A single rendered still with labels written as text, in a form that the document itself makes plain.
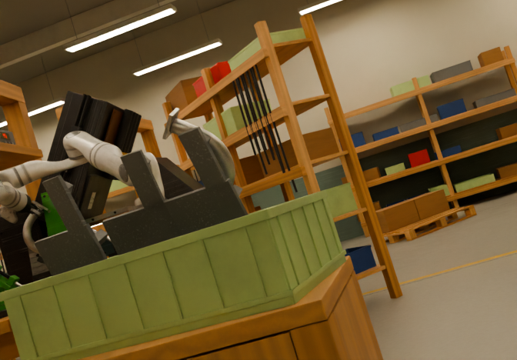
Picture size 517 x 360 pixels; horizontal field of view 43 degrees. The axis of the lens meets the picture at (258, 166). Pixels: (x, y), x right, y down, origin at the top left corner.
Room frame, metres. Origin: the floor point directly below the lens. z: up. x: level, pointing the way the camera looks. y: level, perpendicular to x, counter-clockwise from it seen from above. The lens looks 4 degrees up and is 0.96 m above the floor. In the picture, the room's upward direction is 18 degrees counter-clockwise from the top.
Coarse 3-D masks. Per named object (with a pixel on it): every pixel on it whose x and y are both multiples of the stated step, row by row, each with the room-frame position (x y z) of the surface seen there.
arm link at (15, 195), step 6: (0, 186) 2.15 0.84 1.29; (6, 186) 2.24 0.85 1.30; (0, 192) 2.14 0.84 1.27; (6, 192) 2.17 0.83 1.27; (12, 192) 2.23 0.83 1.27; (18, 192) 2.28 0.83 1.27; (0, 198) 2.15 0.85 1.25; (6, 198) 2.19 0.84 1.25; (12, 198) 2.24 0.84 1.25; (18, 198) 2.28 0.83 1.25; (0, 204) 2.21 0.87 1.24; (6, 204) 2.24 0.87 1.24; (12, 204) 2.26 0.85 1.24
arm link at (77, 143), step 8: (72, 136) 2.22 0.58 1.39; (80, 136) 2.21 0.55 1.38; (88, 136) 2.20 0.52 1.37; (64, 144) 2.23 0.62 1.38; (72, 144) 2.19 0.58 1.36; (80, 144) 2.16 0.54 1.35; (88, 144) 2.13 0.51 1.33; (96, 144) 2.11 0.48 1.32; (72, 152) 2.23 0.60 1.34; (80, 152) 2.23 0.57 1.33; (88, 152) 2.11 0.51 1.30; (88, 160) 2.12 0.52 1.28
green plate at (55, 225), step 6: (42, 198) 2.51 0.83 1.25; (48, 198) 2.51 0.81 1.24; (42, 204) 2.50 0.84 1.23; (48, 204) 2.50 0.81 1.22; (54, 210) 2.49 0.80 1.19; (48, 216) 2.49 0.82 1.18; (54, 216) 2.49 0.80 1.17; (48, 222) 2.48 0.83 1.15; (54, 222) 2.48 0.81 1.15; (60, 222) 2.48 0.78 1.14; (48, 228) 2.48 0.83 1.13; (54, 228) 2.47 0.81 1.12; (60, 228) 2.47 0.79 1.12; (66, 228) 2.47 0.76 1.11; (48, 234) 2.47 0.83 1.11; (54, 234) 2.47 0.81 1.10
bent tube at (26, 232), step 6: (36, 204) 2.46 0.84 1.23; (30, 216) 2.46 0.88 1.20; (36, 216) 2.47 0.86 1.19; (30, 222) 2.46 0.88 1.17; (24, 228) 2.45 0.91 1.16; (30, 228) 2.46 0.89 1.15; (24, 234) 2.45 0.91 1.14; (30, 234) 2.46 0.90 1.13; (24, 240) 2.45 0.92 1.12; (30, 240) 2.44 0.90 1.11; (30, 246) 2.43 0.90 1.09; (36, 252) 2.43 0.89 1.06
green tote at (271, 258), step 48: (192, 240) 1.18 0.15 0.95; (240, 240) 1.15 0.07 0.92; (288, 240) 1.19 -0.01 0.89; (336, 240) 1.47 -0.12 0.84; (48, 288) 1.30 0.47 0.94; (96, 288) 1.26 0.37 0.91; (144, 288) 1.23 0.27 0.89; (192, 288) 1.19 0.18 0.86; (240, 288) 1.16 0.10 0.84; (288, 288) 1.13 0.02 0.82; (48, 336) 1.31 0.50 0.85; (96, 336) 1.27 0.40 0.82; (144, 336) 1.24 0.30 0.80
